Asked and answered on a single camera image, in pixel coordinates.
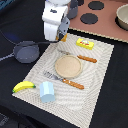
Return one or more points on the orange toy bread loaf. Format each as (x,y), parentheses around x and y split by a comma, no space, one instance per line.
(64,38)

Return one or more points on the yellow toy banana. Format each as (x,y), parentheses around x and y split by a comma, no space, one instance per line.
(23,85)

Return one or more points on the fork with wooden handle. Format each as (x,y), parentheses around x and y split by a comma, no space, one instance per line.
(66,81)

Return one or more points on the grey frying pan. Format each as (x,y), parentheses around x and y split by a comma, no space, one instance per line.
(24,52)

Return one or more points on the knife with wooden handle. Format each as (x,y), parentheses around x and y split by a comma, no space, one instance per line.
(79,56)

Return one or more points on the round wooden plate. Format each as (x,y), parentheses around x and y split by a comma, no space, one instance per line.
(68,66)

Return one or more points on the light blue milk carton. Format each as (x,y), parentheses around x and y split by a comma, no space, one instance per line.
(47,92)

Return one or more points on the grey cooking pot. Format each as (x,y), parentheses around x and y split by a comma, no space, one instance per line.
(73,9)

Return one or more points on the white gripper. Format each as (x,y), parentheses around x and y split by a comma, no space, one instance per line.
(55,19)

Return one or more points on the beige woven placemat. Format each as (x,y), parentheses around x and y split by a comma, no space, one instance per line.
(71,104)

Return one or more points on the yellow toy box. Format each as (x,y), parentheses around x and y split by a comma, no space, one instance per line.
(85,43)

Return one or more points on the beige bowl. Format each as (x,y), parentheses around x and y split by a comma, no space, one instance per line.
(122,15)

